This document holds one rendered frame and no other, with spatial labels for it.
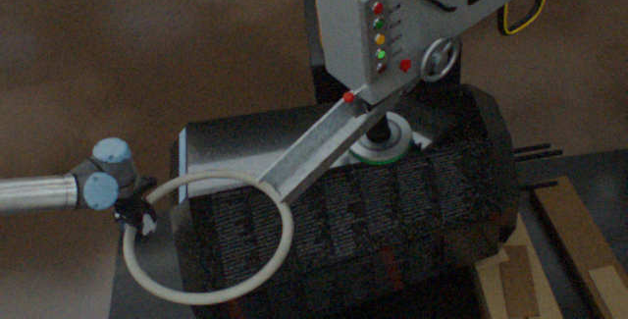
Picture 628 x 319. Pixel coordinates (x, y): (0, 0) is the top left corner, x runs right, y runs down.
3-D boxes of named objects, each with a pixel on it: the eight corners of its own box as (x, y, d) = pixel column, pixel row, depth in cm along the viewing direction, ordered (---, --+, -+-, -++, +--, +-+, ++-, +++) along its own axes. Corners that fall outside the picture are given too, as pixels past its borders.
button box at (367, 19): (387, 67, 206) (381, -17, 185) (392, 72, 204) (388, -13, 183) (365, 80, 203) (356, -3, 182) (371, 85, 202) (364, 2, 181)
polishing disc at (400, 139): (404, 108, 249) (404, 106, 248) (417, 155, 234) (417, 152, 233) (342, 119, 249) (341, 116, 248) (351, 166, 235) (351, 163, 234)
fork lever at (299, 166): (410, 34, 239) (407, 25, 235) (453, 62, 227) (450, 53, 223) (255, 180, 229) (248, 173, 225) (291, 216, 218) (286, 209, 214)
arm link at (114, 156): (82, 148, 197) (113, 129, 201) (96, 180, 205) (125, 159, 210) (103, 165, 192) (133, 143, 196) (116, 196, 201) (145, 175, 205)
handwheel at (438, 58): (437, 52, 223) (437, 13, 212) (461, 68, 217) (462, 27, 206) (400, 77, 218) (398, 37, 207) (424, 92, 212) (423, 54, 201)
